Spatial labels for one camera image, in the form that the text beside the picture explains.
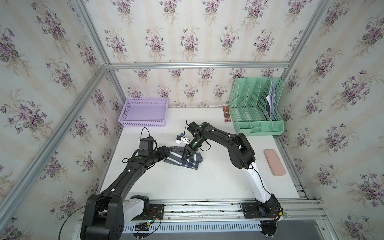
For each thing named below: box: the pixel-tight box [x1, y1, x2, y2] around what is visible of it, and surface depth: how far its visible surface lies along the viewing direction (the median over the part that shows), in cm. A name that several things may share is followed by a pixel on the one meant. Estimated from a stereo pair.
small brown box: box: [222, 104, 232, 123], surface depth 117 cm
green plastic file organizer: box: [228, 77, 285, 137], surface depth 107 cm
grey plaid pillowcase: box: [164, 146, 204, 170], surface depth 87 cm
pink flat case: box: [264, 149, 286, 176], surface depth 90 cm
